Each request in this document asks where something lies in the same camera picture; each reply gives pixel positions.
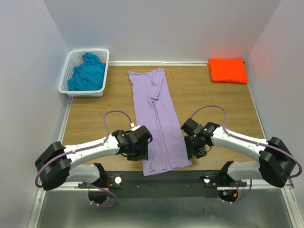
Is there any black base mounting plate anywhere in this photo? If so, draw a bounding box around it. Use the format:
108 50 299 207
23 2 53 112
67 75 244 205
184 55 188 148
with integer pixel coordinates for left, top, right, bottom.
78 170 247 199

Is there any white plastic laundry basket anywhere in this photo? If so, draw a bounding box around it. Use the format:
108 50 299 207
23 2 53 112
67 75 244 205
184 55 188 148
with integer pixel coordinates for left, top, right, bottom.
58 48 110 97

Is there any teal t shirt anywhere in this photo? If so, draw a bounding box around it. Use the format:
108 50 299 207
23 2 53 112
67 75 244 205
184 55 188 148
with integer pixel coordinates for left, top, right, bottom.
67 53 106 91

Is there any aluminium rail frame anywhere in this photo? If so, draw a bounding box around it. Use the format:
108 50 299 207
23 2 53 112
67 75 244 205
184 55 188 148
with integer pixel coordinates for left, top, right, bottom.
29 180 304 228

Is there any folded orange t shirt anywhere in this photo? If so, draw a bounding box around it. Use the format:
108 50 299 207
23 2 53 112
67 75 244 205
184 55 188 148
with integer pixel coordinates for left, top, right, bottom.
208 58 248 84

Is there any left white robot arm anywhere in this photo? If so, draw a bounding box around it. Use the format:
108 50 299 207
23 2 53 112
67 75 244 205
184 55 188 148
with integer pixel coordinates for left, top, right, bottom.
35 126 152 190

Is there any purple t shirt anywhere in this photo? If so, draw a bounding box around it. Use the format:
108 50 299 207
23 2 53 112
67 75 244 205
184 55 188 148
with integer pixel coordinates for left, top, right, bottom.
129 68 192 176

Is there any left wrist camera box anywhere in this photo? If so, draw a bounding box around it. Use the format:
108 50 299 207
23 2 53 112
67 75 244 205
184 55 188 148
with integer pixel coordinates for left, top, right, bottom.
130 123 141 131

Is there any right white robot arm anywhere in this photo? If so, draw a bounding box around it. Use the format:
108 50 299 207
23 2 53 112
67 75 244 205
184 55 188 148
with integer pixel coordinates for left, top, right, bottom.
181 118 295 188

